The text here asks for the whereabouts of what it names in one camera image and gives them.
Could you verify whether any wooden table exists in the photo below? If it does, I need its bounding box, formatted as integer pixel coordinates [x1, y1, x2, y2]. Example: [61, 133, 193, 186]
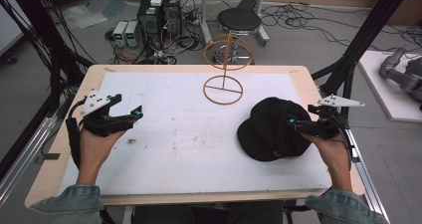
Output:
[24, 64, 366, 209]

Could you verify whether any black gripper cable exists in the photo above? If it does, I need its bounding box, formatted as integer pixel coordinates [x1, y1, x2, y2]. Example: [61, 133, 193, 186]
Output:
[65, 97, 88, 170]
[330, 112, 355, 167]

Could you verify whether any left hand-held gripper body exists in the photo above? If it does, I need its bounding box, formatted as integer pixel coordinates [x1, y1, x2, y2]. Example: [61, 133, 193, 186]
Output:
[79, 89, 135, 138]

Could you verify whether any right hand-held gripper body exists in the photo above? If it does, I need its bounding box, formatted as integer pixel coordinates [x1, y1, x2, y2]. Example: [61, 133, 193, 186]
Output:
[308, 94, 366, 140]

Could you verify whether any aluminium rail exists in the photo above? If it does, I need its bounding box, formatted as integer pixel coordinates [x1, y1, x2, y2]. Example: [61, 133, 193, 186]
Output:
[344, 126, 392, 224]
[0, 114, 62, 207]

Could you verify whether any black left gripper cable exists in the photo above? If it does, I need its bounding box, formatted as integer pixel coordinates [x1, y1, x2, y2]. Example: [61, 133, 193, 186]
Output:
[65, 97, 88, 170]

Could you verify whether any black computer tower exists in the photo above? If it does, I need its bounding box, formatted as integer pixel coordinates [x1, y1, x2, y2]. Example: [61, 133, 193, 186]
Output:
[136, 0, 164, 51]
[161, 0, 183, 41]

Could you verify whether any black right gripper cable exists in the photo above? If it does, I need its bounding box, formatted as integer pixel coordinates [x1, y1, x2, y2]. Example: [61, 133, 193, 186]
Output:
[330, 112, 355, 167]

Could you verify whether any black round stool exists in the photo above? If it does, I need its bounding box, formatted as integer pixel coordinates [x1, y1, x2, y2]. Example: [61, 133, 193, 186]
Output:
[215, 7, 264, 65]

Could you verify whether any black metal frame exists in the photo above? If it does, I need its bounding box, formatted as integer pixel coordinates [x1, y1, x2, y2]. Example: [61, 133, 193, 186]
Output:
[0, 0, 96, 182]
[311, 0, 422, 118]

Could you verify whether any golden wire hat stand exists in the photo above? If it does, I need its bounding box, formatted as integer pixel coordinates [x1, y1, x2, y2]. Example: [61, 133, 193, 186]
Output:
[202, 31, 254, 106]

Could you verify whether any grey power supply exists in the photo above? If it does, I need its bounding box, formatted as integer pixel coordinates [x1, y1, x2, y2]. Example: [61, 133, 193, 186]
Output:
[111, 20, 129, 48]
[124, 20, 141, 48]

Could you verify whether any person's right hand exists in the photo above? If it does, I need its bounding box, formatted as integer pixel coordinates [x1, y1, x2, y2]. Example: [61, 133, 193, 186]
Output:
[301, 131, 353, 182]

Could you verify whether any black baseball cap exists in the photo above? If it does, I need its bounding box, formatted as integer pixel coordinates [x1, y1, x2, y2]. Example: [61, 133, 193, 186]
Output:
[236, 97, 316, 163]

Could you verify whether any tangle of floor cables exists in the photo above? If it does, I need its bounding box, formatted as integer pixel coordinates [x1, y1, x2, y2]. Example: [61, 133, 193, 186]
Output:
[104, 0, 207, 66]

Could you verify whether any person's left hand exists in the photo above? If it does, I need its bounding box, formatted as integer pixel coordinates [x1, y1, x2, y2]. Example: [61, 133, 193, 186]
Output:
[79, 126, 129, 173]

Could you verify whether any white board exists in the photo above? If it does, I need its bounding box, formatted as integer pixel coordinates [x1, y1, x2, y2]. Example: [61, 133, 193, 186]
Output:
[357, 50, 422, 123]

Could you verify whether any white table mat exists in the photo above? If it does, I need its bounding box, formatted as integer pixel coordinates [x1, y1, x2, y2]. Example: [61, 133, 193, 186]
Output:
[59, 71, 333, 197]

